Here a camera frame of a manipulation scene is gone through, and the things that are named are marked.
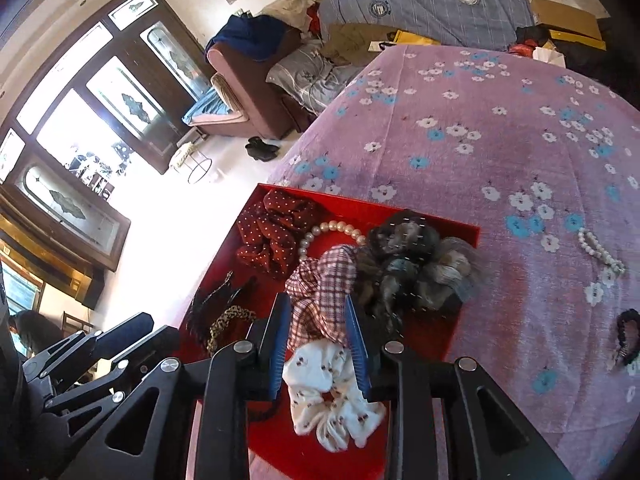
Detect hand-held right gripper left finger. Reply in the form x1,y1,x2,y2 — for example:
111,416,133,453
60,292,292,480

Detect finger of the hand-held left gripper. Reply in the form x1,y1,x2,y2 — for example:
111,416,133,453
25,312,153,381
45,327,181,413

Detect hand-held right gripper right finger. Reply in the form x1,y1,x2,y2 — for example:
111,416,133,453
346,295,576,480

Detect leopard print hair tie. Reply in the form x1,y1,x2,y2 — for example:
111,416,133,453
206,305,257,354

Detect red plaid scrunchie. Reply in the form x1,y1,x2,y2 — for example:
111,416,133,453
285,245,359,350

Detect red tray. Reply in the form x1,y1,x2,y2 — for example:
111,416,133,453
177,183,482,480

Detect white cherry print scrunchie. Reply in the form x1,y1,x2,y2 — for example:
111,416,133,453
282,340,387,452

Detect black fringed hair accessory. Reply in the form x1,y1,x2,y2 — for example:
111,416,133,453
189,270,257,342

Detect grey black mesh scrunchie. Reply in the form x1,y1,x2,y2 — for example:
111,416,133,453
354,209,485,338

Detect red polka dot scrunchie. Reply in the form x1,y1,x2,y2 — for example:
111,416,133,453
236,189,319,279

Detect white pearl bracelet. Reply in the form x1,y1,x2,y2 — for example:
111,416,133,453
577,227,627,277
298,220,369,264

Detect black braided hair tie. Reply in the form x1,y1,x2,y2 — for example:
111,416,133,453
606,308,640,370

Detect black shoes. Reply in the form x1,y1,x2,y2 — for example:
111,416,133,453
244,136,281,162

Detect wooden glass door cabinet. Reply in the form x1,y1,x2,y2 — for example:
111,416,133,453
0,0,215,273

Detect light blue towel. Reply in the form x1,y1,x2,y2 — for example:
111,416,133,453
182,87,232,127

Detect brown armchair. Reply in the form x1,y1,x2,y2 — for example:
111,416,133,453
206,15,313,141

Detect grey striped pillow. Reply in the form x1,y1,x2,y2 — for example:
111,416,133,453
265,41,367,112

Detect khaki cloth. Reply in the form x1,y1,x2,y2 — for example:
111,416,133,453
320,22,397,67

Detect dark blue cloth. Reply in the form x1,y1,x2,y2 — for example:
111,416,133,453
205,14,289,64

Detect beige clothing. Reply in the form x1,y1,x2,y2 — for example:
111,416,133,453
271,0,327,29

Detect grey plaid quilt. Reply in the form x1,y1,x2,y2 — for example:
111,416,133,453
318,0,537,52

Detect yellow envelope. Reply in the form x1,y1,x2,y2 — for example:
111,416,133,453
547,27,609,52

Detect brown cardboard box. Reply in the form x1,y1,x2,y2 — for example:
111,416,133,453
529,0,604,41

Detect black wire stool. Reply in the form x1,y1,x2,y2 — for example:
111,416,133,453
169,141,214,185

